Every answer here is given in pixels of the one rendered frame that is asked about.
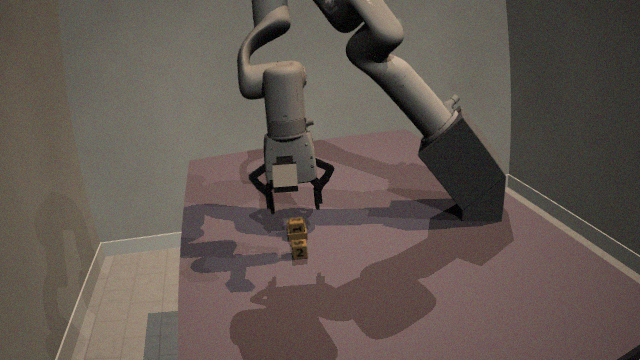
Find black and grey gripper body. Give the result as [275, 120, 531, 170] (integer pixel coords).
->
[264, 129, 317, 186]

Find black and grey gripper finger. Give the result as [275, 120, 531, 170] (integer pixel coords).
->
[310, 158, 334, 210]
[249, 164, 275, 214]

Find yellow cube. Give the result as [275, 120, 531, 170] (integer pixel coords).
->
[291, 239, 308, 259]
[289, 217, 304, 234]

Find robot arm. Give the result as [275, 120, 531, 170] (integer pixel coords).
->
[237, 0, 460, 193]

